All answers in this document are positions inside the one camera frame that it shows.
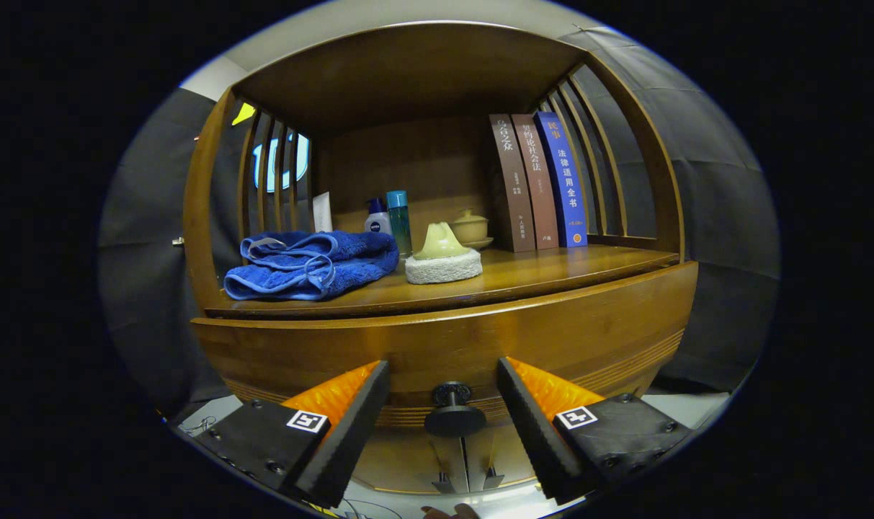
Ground dark brown book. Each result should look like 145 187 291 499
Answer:
489 113 537 254

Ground teal bottle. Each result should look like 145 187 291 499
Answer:
386 190 413 257

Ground black drawer knob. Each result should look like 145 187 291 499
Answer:
424 381 488 438

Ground wooden cabinet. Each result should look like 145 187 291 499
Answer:
183 20 699 498

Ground wooden countertop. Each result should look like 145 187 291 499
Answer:
205 244 680 319

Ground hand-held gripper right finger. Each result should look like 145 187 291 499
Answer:
496 356 693 507

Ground blue book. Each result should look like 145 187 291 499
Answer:
534 111 589 249

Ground blue towel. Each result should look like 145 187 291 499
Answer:
223 230 400 301

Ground white tube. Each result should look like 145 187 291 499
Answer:
312 191 334 233

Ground thin floor cables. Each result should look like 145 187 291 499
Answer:
332 496 409 519

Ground beige lidded teacup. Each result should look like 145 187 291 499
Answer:
449 209 489 244

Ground green handled scrub brush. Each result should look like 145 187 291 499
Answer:
405 221 483 285

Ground white lotion bottle blue cap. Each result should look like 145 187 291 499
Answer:
365 198 393 235

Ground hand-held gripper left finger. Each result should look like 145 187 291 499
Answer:
195 360 391 510

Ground reddish brown book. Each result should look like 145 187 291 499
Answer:
510 113 560 251

